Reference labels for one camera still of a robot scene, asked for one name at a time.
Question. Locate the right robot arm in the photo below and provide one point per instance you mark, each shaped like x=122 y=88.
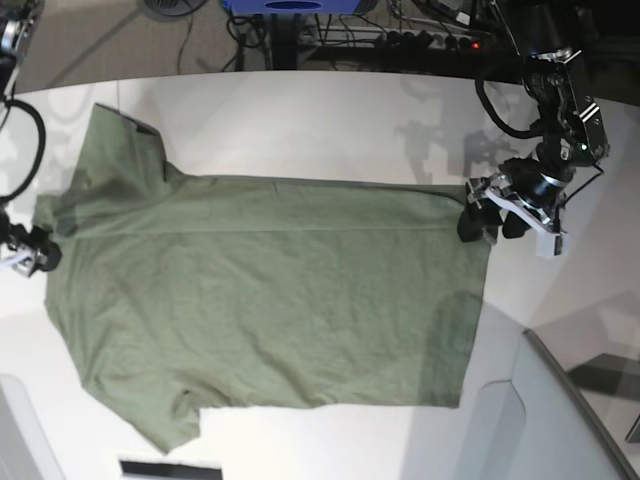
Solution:
x=19 y=20

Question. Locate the olive green t-shirt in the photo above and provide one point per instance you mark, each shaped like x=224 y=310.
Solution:
x=177 y=293

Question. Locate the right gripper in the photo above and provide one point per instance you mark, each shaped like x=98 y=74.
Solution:
x=31 y=251

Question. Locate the black power strip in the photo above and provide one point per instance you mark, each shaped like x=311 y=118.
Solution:
x=423 y=39

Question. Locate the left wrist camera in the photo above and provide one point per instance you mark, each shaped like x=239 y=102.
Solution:
x=553 y=244

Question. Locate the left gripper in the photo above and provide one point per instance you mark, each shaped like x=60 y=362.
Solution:
x=524 y=194

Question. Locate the blue box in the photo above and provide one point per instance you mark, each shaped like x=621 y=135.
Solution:
x=292 y=6

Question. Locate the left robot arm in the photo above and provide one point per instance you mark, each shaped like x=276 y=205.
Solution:
x=548 y=37

